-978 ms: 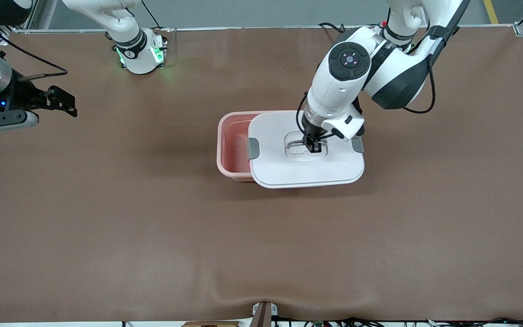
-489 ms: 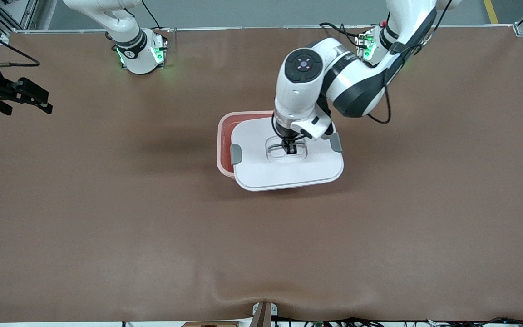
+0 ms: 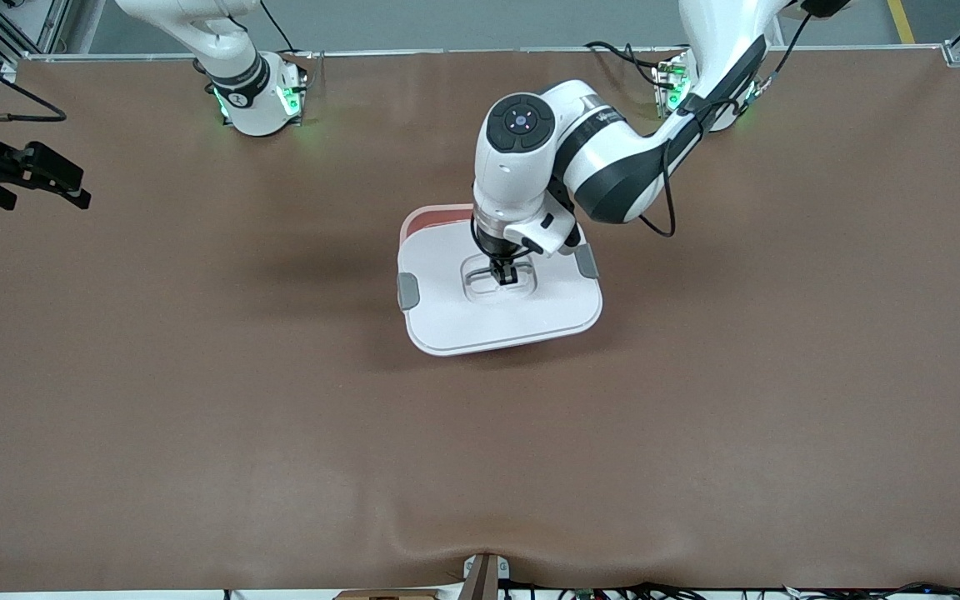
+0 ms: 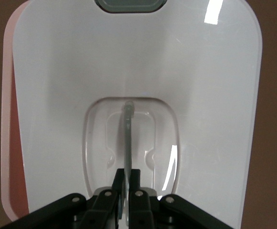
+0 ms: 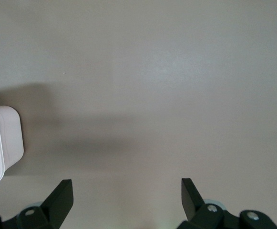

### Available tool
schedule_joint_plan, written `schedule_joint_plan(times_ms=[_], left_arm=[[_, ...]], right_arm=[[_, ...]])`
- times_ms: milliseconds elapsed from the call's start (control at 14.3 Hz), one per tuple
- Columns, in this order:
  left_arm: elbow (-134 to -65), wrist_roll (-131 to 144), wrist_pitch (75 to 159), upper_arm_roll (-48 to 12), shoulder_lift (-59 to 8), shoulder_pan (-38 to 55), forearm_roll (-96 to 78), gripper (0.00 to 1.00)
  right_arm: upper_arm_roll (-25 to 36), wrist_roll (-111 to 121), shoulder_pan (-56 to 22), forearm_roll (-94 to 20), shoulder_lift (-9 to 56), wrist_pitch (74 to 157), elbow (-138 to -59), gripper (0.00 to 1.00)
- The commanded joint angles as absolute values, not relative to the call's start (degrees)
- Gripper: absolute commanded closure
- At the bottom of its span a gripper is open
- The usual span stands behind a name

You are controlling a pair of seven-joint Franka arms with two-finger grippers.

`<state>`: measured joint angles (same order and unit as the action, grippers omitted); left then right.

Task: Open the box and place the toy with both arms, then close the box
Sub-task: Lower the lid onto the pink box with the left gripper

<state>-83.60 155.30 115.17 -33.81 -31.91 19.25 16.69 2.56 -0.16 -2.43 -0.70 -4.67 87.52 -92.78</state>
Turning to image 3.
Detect white box lid grey clips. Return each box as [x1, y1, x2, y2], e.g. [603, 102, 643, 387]
[397, 223, 603, 358]

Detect pink plastic storage box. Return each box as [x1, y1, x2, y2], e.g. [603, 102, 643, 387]
[401, 204, 481, 236]

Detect brown table mat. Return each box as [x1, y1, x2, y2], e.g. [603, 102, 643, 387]
[0, 47, 960, 593]

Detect silver table edge rail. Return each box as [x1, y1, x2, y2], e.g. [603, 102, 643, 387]
[0, 46, 960, 84]

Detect black left arm base cable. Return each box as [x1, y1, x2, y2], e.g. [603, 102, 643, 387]
[584, 40, 673, 93]

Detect black arm base cable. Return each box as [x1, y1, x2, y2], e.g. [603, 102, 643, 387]
[584, 40, 673, 93]
[259, 0, 304, 59]

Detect black right arm base cable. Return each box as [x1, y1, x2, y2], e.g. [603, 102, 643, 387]
[259, 0, 304, 59]

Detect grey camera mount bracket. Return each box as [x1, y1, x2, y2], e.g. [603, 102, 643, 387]
[462, 552, 511, 600]

